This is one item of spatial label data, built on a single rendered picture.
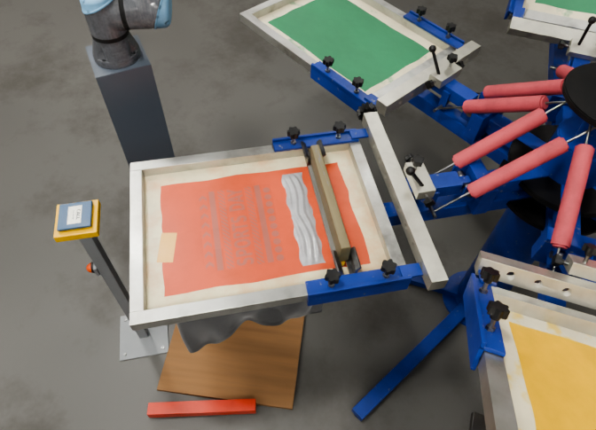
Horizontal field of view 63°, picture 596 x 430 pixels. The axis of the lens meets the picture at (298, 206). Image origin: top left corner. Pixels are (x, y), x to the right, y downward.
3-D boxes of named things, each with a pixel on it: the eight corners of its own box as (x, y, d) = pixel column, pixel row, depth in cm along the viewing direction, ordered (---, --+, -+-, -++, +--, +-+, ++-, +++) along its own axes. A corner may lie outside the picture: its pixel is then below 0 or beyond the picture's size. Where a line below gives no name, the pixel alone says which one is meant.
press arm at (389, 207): (206, 254, 158) (203, 245, 153) (204, 239, 161) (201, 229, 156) (553, 200, 175) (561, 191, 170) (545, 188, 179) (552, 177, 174)
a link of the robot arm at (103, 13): (91, 19, 159) (78, -22, 148) (134, 17, 160) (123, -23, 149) (87, 41, 151) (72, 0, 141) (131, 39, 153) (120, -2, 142)
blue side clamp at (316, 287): (307, 306, 139) (309, 295, 134) (303, 291, 142) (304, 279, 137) (407, 289, 144) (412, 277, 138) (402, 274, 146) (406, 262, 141)
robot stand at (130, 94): (156, 238, 262) (84, 46, 166) (189, 227, 267) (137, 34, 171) (166, 265, 253) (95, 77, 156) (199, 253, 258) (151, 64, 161)
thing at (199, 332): (193, 355, 172) (172, 302, 138) (192, 344, 174) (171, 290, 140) (320, 332, 178) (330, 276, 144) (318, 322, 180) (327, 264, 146)
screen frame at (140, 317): (132, 331, 132) (129, 325, 129) (132, 169, 166) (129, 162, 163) (408, 284, 143) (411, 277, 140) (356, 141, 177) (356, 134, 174)
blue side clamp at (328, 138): (274, 162, 172) (274, 148, 166) (272, 152, 174) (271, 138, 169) (356, 152, 176) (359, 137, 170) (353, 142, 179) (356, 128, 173)
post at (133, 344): (120, 361, 222) (35, 252, 145) (121, 316, 235) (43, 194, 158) (168, 352, 225) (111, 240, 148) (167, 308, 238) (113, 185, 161)
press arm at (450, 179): (408, 201, 156) (411, 191, 152) (402, 187, 160) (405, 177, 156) (458, 194, 159) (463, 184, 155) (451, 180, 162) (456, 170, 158)
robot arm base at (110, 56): (90, 47, 165) (80, 21, 157) (134, 37, 170) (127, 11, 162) (98, 74, 157) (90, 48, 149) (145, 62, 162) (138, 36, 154)
